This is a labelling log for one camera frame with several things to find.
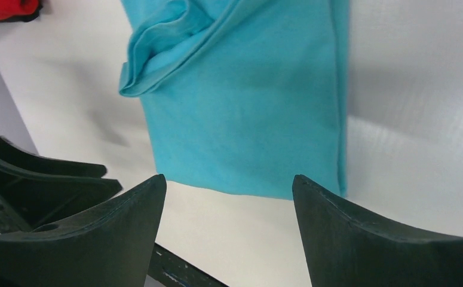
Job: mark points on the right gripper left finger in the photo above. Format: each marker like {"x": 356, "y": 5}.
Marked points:
{"x": 109, "y": 244}

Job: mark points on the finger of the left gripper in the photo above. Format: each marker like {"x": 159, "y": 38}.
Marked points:
{"x": 36, "y": 190}

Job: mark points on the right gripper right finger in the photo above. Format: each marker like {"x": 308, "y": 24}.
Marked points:
{"x": 348, "y": 245}

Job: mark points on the turquoise t shirt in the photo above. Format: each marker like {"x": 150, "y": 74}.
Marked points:
{"x": 242, "y": 96}

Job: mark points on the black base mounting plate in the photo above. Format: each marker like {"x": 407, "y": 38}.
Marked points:
{"x": 171, "y": 270}

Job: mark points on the red folded t shirt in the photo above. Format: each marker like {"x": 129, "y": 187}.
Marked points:
{"x": 9, "y": 9}

